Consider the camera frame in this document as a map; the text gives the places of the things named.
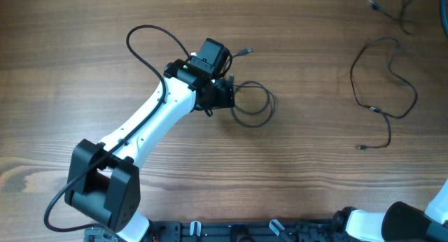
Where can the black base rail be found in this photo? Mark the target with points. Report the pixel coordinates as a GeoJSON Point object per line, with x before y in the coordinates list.
{"type": "Point", "coordinates": [301, 231]}

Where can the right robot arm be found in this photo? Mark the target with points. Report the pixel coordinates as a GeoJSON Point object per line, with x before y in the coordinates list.
{"type": "Point", "coordinates": [401, 222]}

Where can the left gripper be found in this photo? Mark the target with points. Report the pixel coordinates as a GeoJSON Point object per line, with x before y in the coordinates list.
{"type": "Point", "coordinates": [225, 94]}

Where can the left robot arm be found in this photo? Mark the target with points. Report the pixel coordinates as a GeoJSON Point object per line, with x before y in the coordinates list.
{"type": "Point", "coordinates": [103, 181]}

